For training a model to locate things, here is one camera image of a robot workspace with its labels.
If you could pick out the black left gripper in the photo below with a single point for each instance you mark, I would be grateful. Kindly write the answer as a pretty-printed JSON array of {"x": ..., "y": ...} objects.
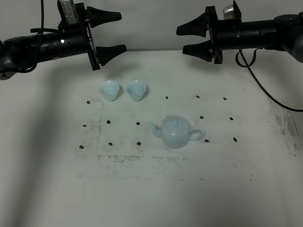
[{"x": 77, "y": 38}]

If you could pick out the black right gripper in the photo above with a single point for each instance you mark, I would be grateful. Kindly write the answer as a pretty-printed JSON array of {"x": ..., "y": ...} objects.
[{"x": 223, "y": 34}]

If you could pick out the light blue porcelain teapot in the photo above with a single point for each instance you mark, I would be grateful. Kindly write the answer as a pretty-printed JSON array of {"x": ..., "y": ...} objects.
[{"x": 175, "y": 131}]

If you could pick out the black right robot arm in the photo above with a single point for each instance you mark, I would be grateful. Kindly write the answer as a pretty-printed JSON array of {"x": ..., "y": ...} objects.
[{"x": 283, "y": 33}]

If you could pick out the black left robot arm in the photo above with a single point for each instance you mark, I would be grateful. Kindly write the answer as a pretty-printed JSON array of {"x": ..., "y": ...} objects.
[{"x": 22, "y": 54}]

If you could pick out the left light blue teacup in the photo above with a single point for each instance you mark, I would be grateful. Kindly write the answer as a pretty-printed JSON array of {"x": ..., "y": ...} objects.
[{"x": 109, "y": 90}]

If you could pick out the light blue teacup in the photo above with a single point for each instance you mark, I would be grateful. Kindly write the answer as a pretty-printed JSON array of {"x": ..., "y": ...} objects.
[
  {"x": 136, "y": 90},
  {"x": 109, "y": 90}
]

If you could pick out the right light blue teacup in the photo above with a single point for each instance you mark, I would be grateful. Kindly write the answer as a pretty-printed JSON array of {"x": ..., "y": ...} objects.
[{"x": 136, "y": 90}]

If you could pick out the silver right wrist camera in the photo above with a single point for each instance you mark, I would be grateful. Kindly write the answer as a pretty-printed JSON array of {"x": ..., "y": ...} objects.
[{"x": 229, "y": 12}]

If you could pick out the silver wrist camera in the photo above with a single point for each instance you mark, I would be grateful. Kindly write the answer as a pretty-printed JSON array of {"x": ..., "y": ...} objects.
[
  {"x": 67, "y": 11},
  {"x": 229, "y": 12}
]

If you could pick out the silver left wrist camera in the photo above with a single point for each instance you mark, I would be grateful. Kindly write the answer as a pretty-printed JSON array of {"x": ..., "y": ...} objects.
[{"x": 67, "y": 11}]

